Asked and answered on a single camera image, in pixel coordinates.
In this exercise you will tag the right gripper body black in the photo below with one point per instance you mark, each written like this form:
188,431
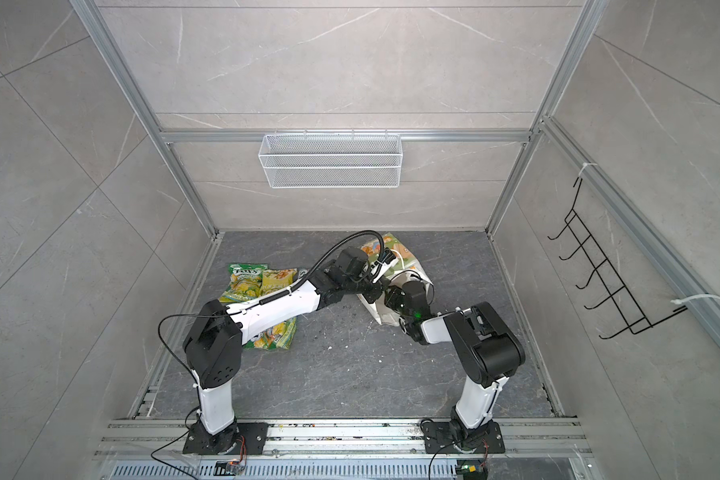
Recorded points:
397,300

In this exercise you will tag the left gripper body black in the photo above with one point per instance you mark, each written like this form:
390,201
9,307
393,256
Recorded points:
374,290

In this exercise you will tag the white floral paper bag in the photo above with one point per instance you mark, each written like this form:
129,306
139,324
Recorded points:
405,267

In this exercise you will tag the yellow snack bag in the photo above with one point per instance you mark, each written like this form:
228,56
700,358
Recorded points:
274,280

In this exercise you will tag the green Fox's candy bag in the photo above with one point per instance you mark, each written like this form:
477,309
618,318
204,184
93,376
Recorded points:
278,337
245,282

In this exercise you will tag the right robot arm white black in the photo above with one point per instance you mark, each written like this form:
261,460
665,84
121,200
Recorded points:
489,354

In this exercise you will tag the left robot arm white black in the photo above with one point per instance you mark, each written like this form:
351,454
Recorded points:
214,345

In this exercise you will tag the white wire mesh basket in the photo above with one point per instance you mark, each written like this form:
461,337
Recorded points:
323,161

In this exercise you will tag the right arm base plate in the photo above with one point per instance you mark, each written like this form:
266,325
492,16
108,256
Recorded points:
450,438

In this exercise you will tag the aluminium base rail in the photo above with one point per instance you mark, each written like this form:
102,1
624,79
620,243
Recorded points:
536,448

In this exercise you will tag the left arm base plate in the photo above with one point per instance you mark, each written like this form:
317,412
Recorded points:
246,437

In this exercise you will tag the black wire hook rack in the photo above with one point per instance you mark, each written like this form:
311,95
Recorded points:
617,295

